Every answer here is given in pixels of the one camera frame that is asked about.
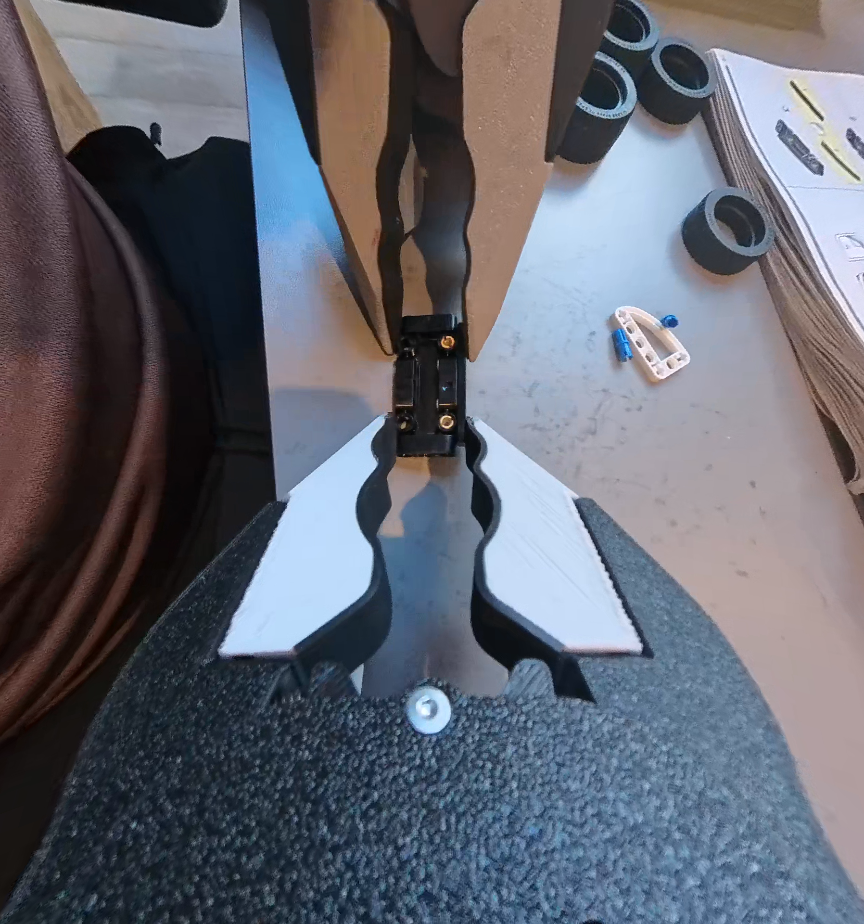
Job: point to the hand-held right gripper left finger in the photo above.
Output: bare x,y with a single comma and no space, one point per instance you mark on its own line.
309,570

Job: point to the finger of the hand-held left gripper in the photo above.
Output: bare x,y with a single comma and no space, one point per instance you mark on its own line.
352,144
511,144

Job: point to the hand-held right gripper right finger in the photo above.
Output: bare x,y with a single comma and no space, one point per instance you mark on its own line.
555,570

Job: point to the black brick plate assembly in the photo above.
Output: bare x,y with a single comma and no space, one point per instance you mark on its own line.
421,390

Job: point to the white curved frame brick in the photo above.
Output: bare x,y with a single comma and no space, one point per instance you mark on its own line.
666,368

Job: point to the grey desk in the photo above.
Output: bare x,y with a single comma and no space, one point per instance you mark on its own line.
619,469

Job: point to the black toy tyre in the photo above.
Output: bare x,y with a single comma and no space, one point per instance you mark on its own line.
645,36
583,137
666,101
699,245

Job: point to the person's black pants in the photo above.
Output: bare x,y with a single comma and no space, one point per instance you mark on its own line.
186,252

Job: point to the open instruction booklet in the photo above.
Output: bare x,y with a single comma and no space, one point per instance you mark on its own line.
822,216

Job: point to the person's brown shirt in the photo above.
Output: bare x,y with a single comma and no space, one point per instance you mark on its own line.
57,361

